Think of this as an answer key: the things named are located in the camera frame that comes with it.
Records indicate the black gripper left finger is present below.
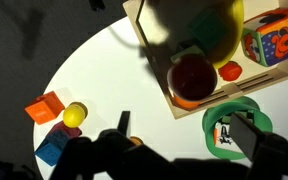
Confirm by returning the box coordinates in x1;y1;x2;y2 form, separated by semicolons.
116;110;132;138

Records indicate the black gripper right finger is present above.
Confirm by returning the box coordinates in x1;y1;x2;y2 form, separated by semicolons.
229;112;269;162

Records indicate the blue block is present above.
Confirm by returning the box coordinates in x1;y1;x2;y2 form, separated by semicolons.
33;129;72;168

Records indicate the magenta block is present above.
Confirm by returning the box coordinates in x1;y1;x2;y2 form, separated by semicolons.
47;120;83;140

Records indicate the orange block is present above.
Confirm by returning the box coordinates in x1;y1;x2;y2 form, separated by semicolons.
24;90;66;126

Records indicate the lime green block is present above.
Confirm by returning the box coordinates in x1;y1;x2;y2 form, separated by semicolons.
169;44;207;64

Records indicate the wooden crate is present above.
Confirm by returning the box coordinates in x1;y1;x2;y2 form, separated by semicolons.
122;0;288;120

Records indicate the small orange toy fruit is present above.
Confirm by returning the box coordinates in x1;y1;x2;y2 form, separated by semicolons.
129;135;144;146

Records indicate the black and white cube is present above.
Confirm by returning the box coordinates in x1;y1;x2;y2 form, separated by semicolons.
213;120;234;147

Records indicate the green bowl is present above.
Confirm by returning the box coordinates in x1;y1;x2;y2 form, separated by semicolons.
202;96;274;161

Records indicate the yellow ball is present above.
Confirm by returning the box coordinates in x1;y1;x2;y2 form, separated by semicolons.
62;103;87;129

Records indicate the small red toy fruit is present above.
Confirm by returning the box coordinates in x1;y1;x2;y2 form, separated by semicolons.
217;60;243;82

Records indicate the red apple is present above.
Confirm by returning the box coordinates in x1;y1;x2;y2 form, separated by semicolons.
166;53;218;102

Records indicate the yellow banana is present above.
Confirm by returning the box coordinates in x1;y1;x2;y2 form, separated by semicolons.
206;0;245;70

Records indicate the colourful soft cube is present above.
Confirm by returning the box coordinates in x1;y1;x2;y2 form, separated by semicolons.
240;7;288;68

